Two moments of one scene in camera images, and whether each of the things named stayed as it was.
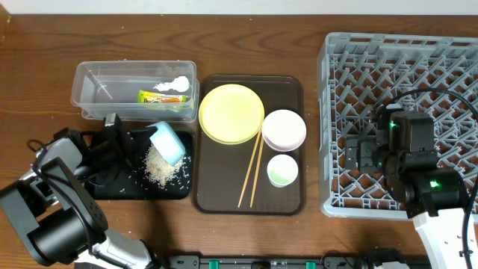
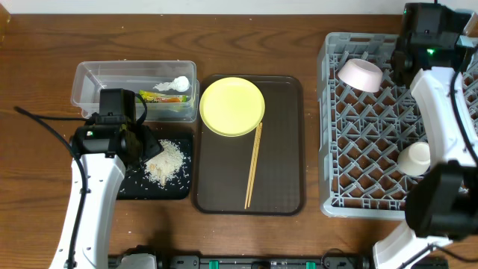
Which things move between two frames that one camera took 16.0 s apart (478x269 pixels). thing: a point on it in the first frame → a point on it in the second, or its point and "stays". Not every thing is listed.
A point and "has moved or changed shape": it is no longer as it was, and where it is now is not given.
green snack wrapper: x=145 y=96 stays
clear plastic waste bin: x=137 y=90 stays
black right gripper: x=367 y=146 → x=462 y=54
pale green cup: x=281 y=170 has moved or changed shape
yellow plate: x=231 y=113 has moved or changed shape
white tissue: x=181 y=84 stays
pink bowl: x=284 y=131 → x=361 y=75
